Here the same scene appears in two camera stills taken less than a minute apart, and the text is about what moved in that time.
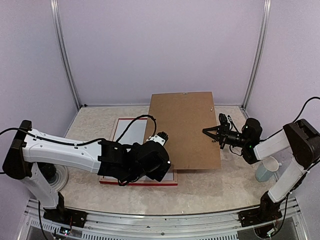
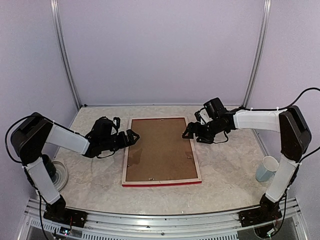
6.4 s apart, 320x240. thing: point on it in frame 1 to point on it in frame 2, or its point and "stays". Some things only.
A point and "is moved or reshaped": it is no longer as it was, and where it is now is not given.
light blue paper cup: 266,168 stays
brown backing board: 183,116 is moved or reshaped
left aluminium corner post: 55,8 stays
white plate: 61,174 stays
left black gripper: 158,174 to 125,143
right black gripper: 220,138 to 190,127
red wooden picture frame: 174,182 is moved or reshaped
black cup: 48,170 stays
